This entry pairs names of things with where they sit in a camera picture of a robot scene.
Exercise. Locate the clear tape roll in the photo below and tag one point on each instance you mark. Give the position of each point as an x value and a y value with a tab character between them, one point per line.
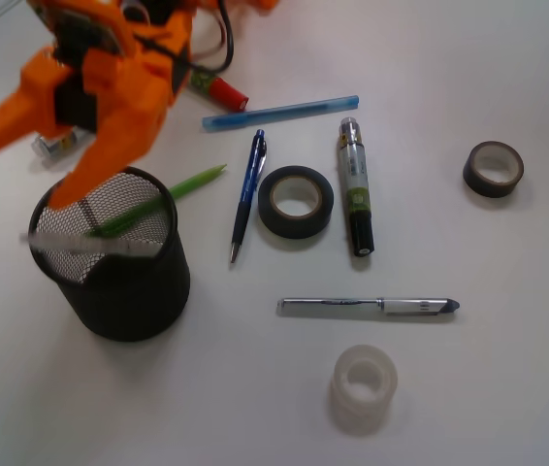
362	388

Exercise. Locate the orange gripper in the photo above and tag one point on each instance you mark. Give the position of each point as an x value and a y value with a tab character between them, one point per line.
114	69

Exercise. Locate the black capped marker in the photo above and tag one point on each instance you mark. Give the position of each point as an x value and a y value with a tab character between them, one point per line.
355	186

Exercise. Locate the white slim pen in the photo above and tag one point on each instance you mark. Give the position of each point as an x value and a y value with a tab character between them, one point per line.
84	244

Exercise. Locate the blue capped marker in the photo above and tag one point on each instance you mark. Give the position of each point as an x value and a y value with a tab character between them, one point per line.
61	146

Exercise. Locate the silver rollerball pen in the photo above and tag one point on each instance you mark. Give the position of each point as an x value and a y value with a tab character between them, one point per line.
365	309

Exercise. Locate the red capped marker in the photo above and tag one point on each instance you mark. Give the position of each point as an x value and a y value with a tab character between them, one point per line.
219	91

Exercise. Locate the large black tape roll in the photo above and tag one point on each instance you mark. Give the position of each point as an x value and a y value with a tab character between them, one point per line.
295	227

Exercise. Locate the black mesh pen holder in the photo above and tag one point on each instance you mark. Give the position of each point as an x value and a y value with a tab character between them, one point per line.
136	282

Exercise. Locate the dark blue click pen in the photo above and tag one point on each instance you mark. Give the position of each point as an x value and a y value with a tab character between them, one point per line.
253	172

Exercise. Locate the green plastic pen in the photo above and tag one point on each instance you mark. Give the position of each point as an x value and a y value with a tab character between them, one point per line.
192	184

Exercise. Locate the small dark brown tape roll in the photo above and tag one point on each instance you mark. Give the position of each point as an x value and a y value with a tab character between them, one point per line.
493	169

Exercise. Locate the light blue capped pen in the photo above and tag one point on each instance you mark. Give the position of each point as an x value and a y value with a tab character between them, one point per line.
251	118

